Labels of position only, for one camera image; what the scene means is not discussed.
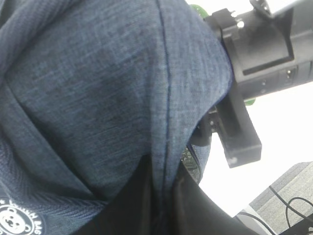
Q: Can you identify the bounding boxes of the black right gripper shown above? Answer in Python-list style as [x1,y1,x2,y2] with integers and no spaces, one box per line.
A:
[193,9,297,168]

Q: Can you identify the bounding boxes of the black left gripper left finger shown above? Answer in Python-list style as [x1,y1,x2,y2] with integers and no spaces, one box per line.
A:
[90,155,159,235]

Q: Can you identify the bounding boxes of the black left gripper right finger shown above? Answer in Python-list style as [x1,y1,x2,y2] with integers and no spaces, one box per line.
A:
[172,164,245,235]

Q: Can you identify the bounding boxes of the green cucumber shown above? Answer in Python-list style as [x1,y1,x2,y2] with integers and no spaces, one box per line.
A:
[190,4,209,19]

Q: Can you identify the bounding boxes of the navy insulated lunch bag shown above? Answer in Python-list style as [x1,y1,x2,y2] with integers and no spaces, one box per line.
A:
[0,0,233,235]

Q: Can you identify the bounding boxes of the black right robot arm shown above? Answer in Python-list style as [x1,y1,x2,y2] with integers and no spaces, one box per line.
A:
[189,0,313,168]

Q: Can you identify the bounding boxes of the black floor cables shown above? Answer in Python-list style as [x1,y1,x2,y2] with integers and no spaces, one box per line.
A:
[237,186,313,235]

